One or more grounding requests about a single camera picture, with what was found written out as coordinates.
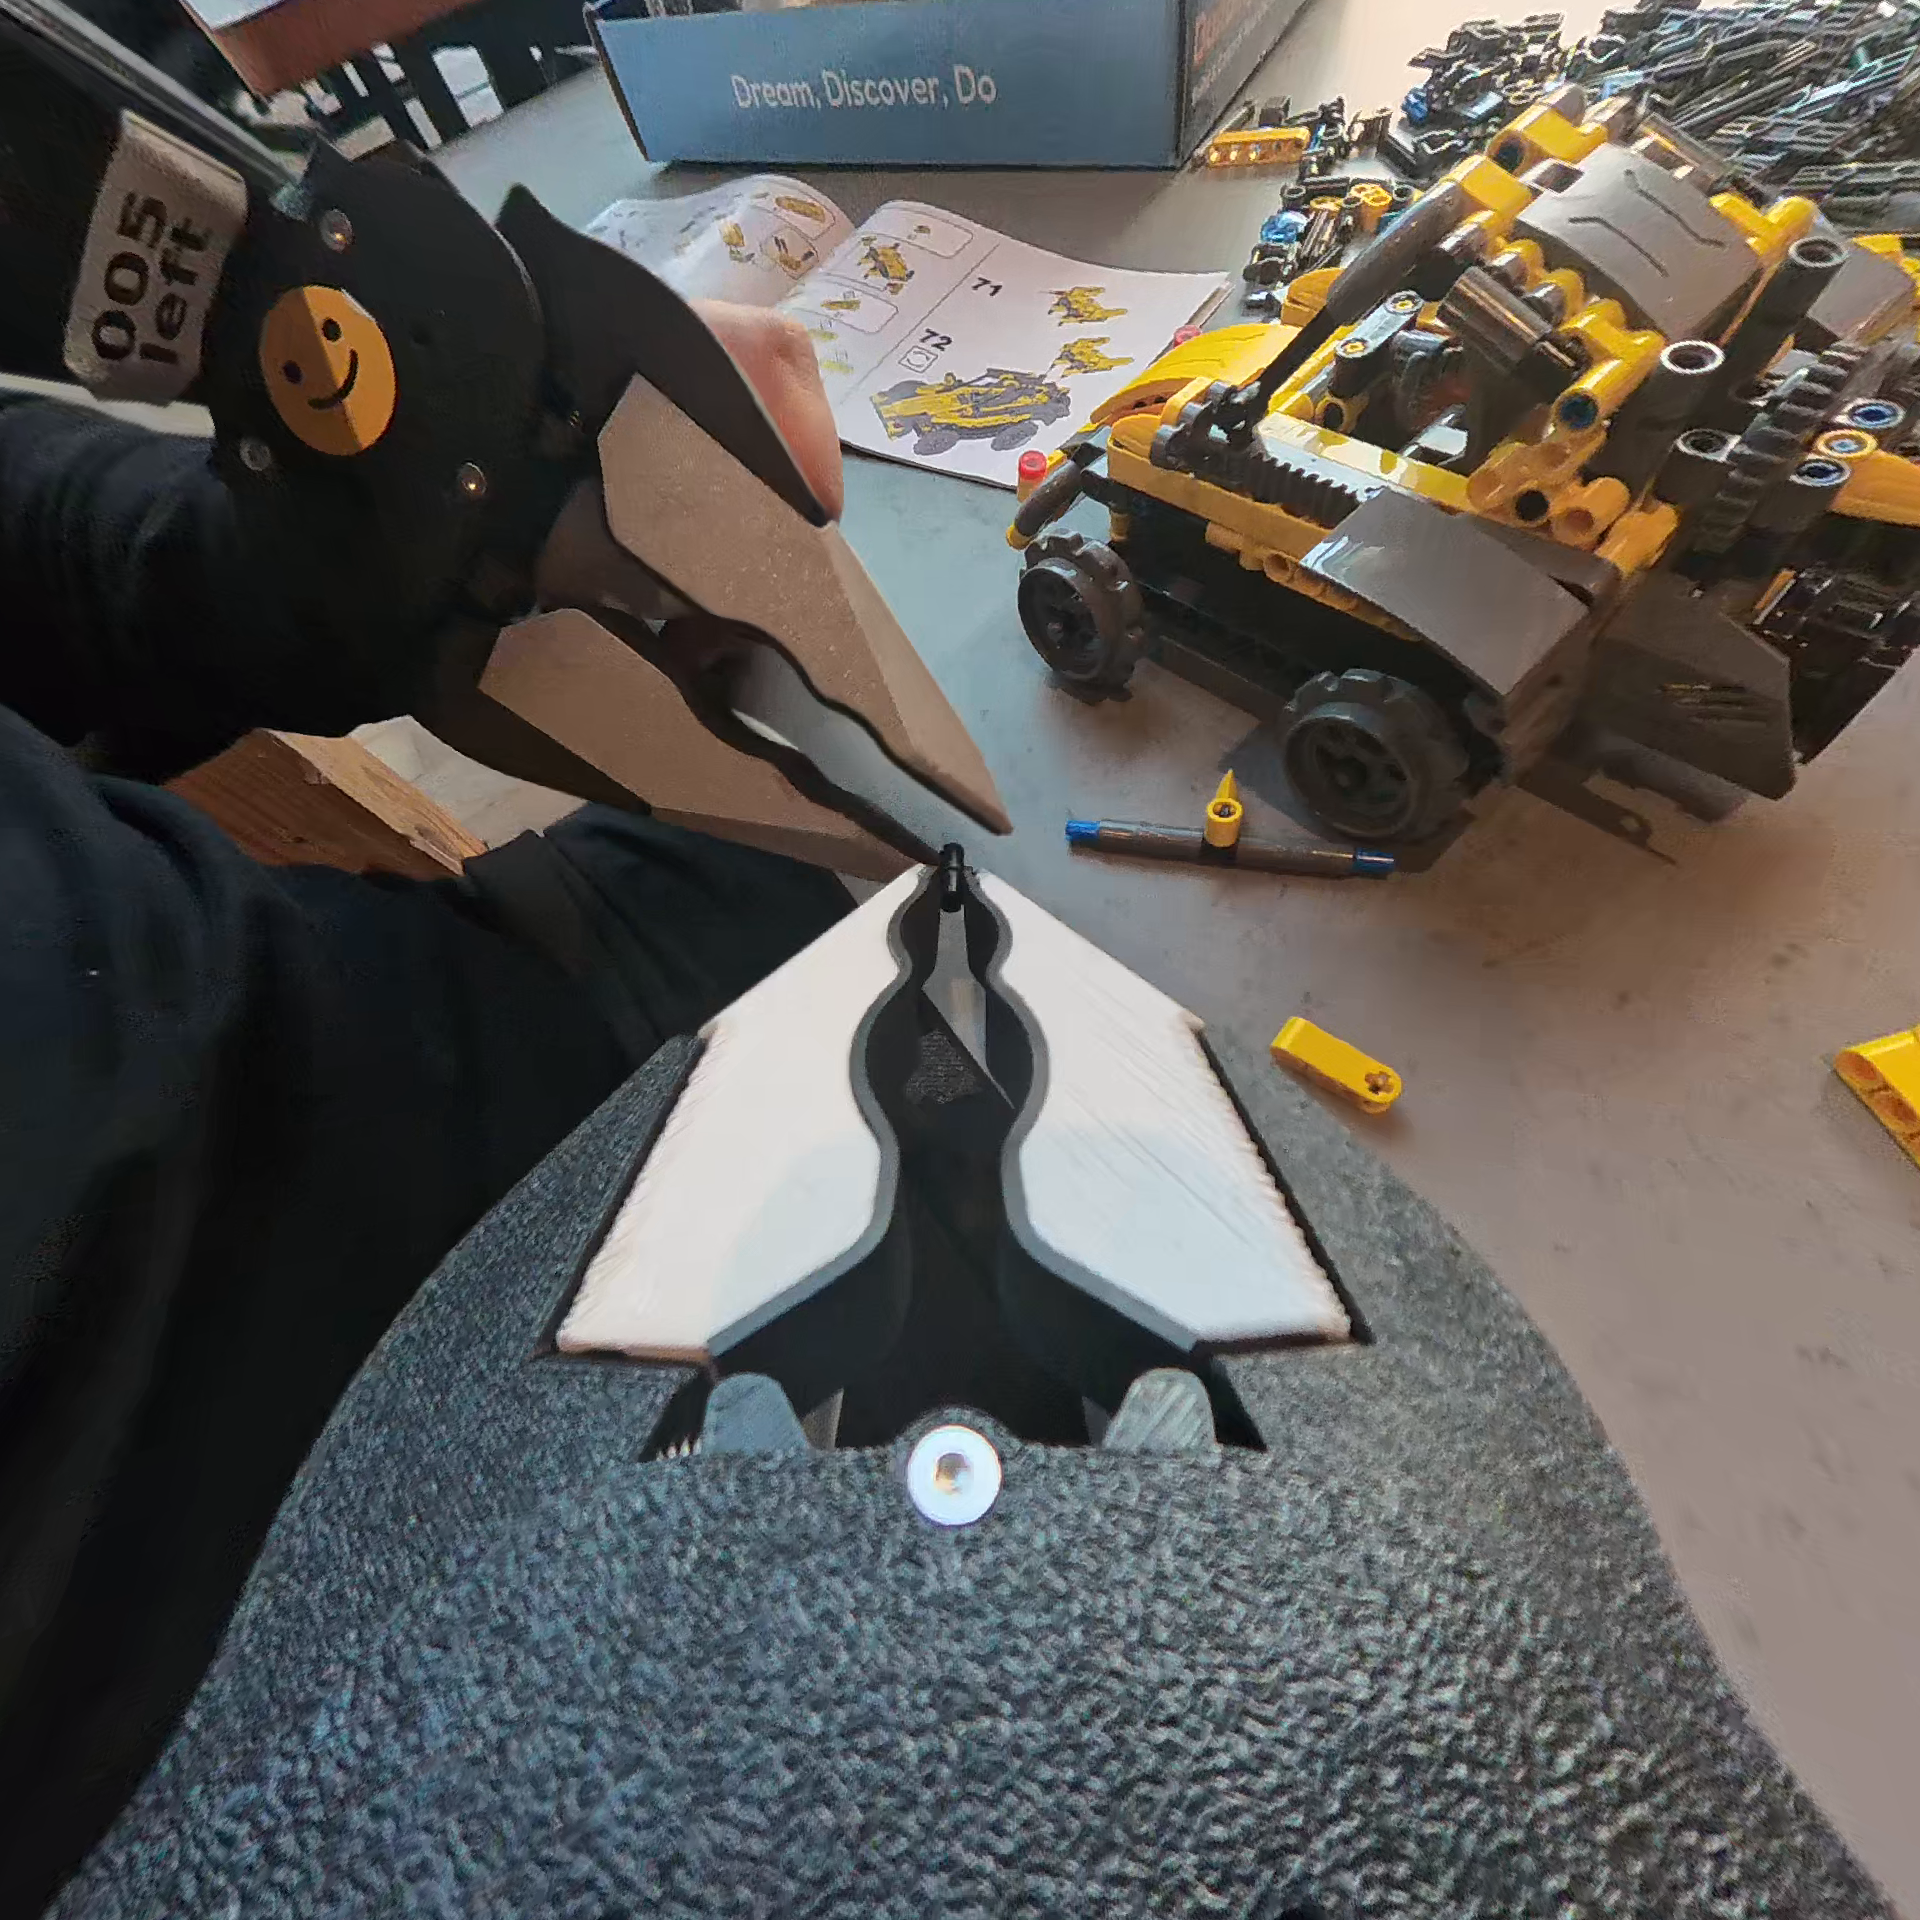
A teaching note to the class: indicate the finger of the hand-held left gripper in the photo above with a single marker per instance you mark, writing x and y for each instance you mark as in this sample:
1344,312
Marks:
781,586
631,720

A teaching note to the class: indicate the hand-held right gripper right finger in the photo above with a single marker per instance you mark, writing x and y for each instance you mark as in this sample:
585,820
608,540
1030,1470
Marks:
1172,1186

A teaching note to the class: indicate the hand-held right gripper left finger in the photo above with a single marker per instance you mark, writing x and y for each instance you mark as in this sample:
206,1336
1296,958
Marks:
720,1200

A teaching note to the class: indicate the short yellow brick beam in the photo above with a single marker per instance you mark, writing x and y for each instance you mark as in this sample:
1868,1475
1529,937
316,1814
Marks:
1321,1048

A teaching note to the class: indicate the single black connector peg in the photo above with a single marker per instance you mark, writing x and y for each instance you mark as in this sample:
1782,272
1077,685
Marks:
951,876

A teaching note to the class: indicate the person's left forearm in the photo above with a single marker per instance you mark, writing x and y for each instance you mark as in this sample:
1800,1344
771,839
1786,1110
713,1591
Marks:
151,570

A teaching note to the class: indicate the grey desk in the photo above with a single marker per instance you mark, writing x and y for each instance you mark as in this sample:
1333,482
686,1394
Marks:
1502,1273

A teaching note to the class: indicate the person's left hand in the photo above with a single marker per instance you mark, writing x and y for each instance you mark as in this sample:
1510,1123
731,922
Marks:
781,383

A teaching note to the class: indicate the white instruction booklet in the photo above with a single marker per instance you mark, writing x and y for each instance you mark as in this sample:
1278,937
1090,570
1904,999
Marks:
974,302

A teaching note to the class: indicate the grey axle blue tips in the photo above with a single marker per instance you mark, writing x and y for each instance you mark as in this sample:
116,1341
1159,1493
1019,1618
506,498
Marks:
1140,838

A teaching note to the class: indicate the blue cardboard box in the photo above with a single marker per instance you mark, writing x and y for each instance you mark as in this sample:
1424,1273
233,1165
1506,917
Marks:
899,88

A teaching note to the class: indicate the yellow grey brick vehicle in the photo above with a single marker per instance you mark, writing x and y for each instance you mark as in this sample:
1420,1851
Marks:
1442,586

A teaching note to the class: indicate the yellow rectangular brick panel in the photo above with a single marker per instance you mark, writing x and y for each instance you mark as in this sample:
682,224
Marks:
1882,1071

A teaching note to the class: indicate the pile of small brick parts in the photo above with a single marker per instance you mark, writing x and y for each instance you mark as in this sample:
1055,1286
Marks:
1725,88

